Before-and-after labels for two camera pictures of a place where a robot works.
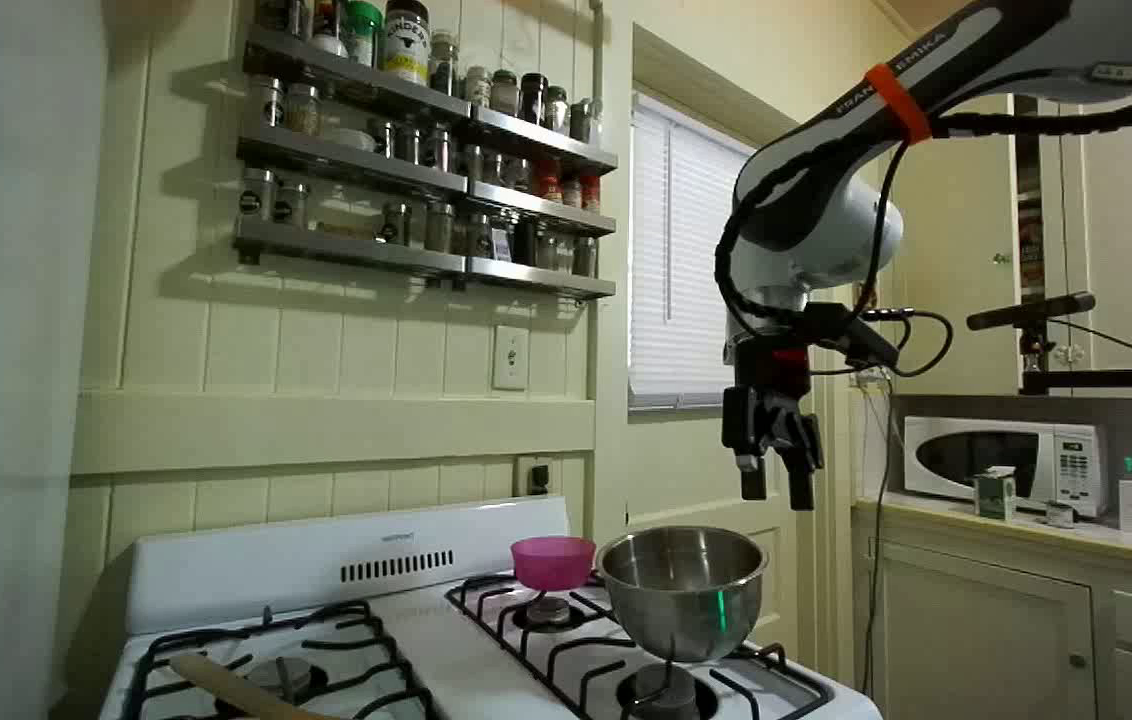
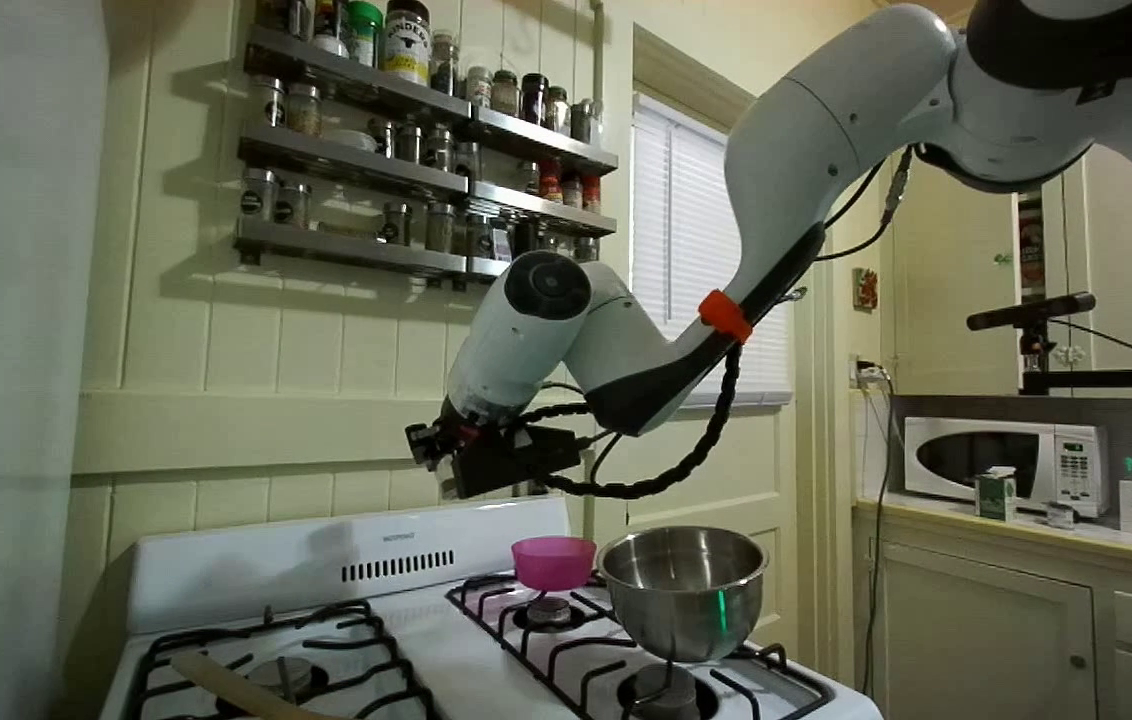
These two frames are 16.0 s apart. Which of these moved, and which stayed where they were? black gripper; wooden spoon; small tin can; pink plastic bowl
Moved: black gripper
Stayed: wooden spoon; small tin can; pink plastic bowl
